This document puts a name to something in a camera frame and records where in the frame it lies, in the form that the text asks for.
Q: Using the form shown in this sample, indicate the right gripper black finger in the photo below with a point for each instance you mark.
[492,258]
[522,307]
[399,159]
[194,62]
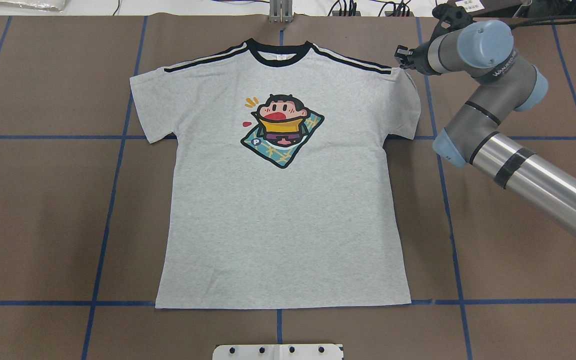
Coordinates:
[405,57]

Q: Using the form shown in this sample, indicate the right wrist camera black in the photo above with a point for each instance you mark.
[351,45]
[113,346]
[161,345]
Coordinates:
[450,19]

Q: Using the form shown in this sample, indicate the white camera stand post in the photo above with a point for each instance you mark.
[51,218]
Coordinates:
[291,351]

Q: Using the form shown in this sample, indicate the aluminium frame post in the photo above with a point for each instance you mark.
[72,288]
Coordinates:
[281,11]

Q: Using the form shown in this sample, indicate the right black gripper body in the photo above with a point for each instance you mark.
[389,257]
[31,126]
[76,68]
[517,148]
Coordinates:
[416,54]

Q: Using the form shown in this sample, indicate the grey cartoon print t-shirt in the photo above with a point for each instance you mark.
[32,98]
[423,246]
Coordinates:
[281,194]

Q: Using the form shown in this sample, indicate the clear plastic bag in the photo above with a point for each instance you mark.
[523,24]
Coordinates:
[45,5]

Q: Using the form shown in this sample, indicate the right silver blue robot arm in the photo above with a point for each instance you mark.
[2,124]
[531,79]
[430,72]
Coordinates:
[506,83]

